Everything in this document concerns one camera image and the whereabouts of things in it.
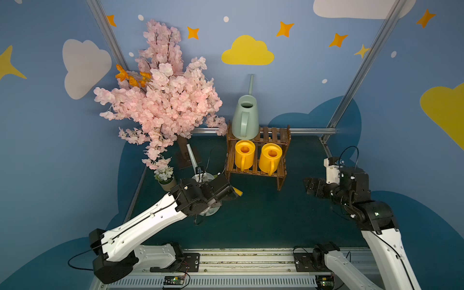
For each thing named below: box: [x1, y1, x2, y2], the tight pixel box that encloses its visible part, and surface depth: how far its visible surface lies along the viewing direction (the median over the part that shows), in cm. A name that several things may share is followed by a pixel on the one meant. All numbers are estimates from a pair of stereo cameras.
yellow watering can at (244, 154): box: [234, 139, 256, 172], surface depth 82 cm
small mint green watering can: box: [231, 73, 260, 141], surface depth 76 cm
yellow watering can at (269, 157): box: [257, 142, 283, 177], surface depth 82 cm
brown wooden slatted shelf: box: [224, 120, 292, 191], surface depth 86 cm
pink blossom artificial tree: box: [93, 19, 228, 170], surface depth 70 cm
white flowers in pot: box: [153, 166, 178, 192], surface depth 90 cm
